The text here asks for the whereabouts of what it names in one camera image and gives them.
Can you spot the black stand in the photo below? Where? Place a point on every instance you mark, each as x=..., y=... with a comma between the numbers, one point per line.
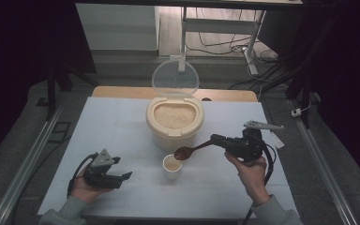
x=51, y=93
x=303, y=93

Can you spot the brown wooden spoon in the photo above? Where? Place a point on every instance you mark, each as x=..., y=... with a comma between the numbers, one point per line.
x=186, y=153

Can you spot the white power adapter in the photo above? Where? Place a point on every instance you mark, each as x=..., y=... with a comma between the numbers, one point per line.
x=295, y=112

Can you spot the white cabinet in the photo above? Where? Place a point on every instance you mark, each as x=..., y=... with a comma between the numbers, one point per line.
x=115, y=28

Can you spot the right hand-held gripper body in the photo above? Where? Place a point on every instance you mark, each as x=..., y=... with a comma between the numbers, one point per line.
x=247, y=146

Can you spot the person's left hand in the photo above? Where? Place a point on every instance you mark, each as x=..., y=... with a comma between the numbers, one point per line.
x=82, y=190

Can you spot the white label tag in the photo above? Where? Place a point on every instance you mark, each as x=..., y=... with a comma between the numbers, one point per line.
x=277, y=141

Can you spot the white cup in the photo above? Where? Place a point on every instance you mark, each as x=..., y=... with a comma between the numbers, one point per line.
x=172, y=173

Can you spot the cream rice container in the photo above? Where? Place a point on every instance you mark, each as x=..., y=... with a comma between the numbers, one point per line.
x=175, y=137

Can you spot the wooden table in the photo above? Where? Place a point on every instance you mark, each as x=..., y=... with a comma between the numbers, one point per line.
x=122, y=92

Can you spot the metal floor rail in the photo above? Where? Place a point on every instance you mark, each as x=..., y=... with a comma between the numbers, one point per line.
x=28, y=156
x=322, y=162

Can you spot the clear container lid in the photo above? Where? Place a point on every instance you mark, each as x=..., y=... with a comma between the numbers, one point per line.
x=175, y=76

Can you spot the white desk frame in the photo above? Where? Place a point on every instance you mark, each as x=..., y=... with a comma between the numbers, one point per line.
x=218, y=26

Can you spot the white table cover sheet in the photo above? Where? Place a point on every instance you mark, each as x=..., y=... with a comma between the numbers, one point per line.
x=131, y=131

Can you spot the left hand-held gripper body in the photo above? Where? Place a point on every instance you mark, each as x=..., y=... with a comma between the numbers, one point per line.
x=98, y=175

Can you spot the uncooked rice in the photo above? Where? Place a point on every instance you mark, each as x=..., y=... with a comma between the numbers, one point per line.
x=175, y=116
x=172, y=166

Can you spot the person's right hand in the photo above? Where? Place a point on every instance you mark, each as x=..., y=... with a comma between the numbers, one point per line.
x=253, y=175

